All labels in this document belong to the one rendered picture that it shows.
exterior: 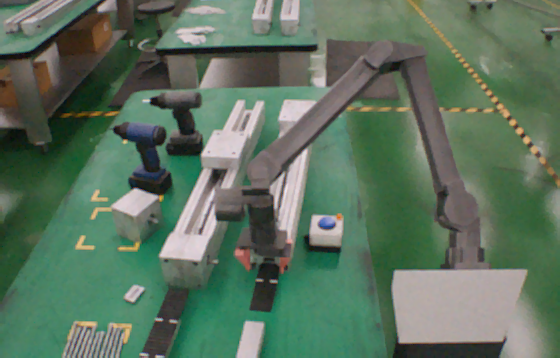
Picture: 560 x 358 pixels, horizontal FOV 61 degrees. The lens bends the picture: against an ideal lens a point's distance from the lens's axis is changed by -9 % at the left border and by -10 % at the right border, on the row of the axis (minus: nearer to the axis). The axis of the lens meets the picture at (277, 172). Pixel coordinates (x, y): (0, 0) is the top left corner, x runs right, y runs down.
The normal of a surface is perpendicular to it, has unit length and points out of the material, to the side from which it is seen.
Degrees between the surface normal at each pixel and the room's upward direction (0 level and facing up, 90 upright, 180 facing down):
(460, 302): 90
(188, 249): 0
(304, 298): 0
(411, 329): 90
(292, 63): 90
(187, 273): 90
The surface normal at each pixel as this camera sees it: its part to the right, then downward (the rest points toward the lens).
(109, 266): -0.03, -0.85
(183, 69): -0.04, 0.53
